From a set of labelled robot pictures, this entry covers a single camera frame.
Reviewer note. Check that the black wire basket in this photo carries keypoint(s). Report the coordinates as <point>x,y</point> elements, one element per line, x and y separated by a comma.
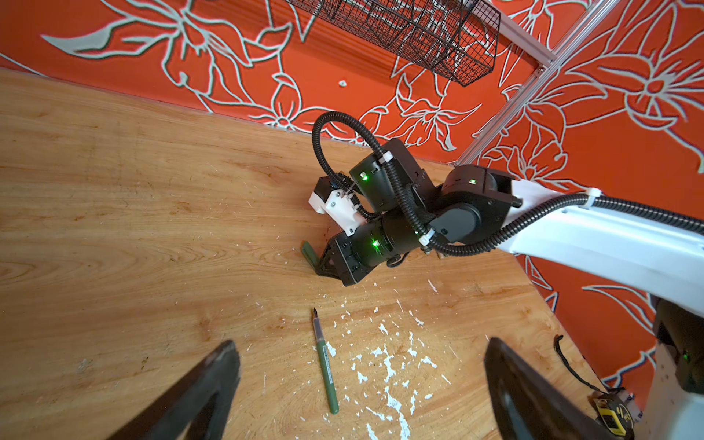
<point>457,40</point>

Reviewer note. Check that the yellow tape measure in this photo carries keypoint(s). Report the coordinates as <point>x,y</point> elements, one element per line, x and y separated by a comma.
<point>614,415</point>

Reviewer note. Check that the dark green pen cap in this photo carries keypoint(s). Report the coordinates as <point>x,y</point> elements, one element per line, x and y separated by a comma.
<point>310,255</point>

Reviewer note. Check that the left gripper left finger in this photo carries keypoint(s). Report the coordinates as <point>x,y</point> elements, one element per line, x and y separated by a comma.
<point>195,407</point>

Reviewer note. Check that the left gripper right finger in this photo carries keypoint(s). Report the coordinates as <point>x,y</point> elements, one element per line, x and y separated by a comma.
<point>526,406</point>

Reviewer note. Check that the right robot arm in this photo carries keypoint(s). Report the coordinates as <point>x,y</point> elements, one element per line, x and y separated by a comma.
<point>387,206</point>

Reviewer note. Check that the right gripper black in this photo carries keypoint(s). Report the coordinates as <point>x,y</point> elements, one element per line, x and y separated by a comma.
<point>350,259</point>

